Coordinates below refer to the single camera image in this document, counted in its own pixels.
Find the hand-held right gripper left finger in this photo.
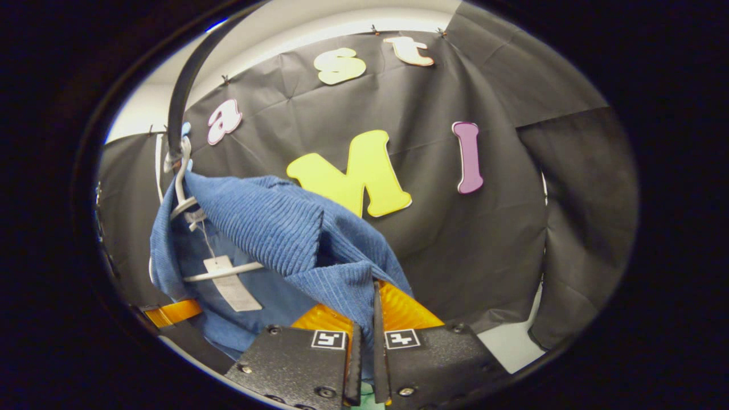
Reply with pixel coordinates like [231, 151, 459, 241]
[225, 304, 363, 409]

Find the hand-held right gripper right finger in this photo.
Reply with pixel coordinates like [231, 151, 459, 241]
[372, 279, 509, 409]

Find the blue corduroy shirt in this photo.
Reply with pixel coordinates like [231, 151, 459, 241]
[149, 171, 413, 383]

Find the white clothes hanger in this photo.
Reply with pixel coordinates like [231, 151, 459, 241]
[163, 136, 266, 284]

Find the black backdrop cloth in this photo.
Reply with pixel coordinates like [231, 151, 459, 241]
[94, 20, 638, 351]

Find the black clothes rail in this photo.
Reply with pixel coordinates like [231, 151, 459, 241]
[167, 17, 240, 171]

